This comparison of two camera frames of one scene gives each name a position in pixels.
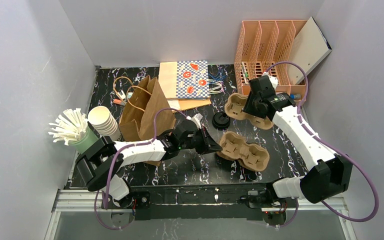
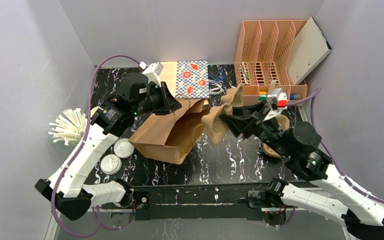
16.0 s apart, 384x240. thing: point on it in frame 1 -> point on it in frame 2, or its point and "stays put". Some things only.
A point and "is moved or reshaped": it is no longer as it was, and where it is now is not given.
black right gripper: [254, 102] -> [251, 122]
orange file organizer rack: [264, 46] stays put
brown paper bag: [147, 116] is moved or reshaped
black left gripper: [201, 140] -> [165, 101]
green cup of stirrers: [72, 127] stays put
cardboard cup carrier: [234, 106] -> [283, 122]
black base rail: [212, 203] stays put
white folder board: [309, 47] stays put
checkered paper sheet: [192, 79] stays put
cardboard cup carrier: [235, 146] -> [214, 124]
